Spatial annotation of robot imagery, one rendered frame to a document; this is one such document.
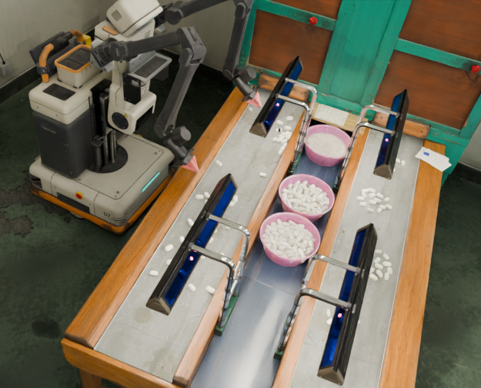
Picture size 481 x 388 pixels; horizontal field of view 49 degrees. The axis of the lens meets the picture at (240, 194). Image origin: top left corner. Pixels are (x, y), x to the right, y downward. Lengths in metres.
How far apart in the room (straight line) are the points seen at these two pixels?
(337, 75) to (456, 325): 1.57
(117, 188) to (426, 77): 1.78
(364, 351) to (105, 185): 1.74
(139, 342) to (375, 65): 1.82
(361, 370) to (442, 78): 1.56
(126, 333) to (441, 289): 2.05
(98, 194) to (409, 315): 1.78
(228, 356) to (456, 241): 2.12
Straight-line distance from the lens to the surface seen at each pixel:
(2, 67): 4.12
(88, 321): 2.01
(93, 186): 3.11
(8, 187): 3.59
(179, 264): 1.71
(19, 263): 3.18
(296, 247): 2.32
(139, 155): 3.30
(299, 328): 2.05
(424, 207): 2.67
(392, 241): 2.48
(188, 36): 2.13
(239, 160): 2.63
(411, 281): 2.34
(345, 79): 2.98
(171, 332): 2.00
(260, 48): 3.03
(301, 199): 2.52
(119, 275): 2.11
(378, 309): 2.23
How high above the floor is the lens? 2.49
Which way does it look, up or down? 45 degrees down
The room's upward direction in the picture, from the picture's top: 10 degrees clockwise
